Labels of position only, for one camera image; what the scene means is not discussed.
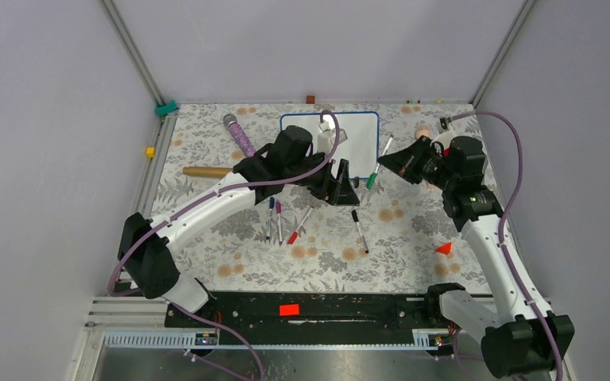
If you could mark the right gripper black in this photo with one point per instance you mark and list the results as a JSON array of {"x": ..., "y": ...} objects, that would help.
[{"x": 407, "y": 160}]

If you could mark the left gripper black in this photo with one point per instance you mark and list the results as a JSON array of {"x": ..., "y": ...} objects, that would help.
[{"x": 344, "y": 194}]

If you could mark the blue framed whiteboard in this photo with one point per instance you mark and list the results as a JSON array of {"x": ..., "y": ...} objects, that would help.
[{"x": 361, "y": 146}]

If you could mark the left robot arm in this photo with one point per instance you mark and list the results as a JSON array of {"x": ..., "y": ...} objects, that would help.
[{"x": 147, "y": 245}]

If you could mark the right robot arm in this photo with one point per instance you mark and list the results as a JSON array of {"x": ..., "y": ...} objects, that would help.
[{"x": 523, "y": 334}]

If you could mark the black whiteboard marker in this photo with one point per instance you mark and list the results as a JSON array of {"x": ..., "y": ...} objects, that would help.
[{"x": 357, "y": 223}]

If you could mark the red whiteboard marker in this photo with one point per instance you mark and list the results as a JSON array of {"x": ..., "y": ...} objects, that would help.
[{"x": 302, "y": 221}]

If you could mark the purple whiteboard marker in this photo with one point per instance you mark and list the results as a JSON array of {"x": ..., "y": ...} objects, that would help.
[{"x": 279, "y": 222}]

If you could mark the blue whiteboard marker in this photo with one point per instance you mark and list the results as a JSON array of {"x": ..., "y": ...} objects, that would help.
[{"x": 271, "y": 206}]

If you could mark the pink toy microphone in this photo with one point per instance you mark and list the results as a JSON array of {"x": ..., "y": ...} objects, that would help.
[{"x": 423, "y": 131}]

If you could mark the floral table mat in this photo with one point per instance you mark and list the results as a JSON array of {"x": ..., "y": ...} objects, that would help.
[{"x": 403, "y": 224}]

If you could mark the red triangular block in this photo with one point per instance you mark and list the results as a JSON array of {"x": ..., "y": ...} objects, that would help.
[{"x": 444, "y": 249}]

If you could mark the red tape label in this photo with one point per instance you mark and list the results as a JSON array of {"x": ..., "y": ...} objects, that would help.
[{"x": 288, "y": 310}]

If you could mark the tan toy microphone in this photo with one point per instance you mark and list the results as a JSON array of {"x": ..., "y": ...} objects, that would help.
[{"x": 207, "y": 172}]

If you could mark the purple glitter toy microphone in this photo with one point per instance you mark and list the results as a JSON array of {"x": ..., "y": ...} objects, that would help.
[{"x": 238, "y": 134}]

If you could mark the teal corner block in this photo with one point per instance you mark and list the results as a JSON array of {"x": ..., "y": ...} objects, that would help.
[{"x": 166, "y": 108}]

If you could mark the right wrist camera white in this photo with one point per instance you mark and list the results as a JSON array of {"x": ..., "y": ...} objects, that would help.
[{"x": 441, "y": 143}]

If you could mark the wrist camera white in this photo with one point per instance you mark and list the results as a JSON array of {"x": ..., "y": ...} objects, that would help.
[
  {"x": 330, "y": 136},
  {"x": 441, "y": 143}
]

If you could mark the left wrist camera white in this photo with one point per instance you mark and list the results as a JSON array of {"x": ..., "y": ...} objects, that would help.
[{"x": 330, "y": 136}]

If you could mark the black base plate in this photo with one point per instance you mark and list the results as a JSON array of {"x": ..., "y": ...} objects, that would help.
[{"x": 325, "y": 319}]

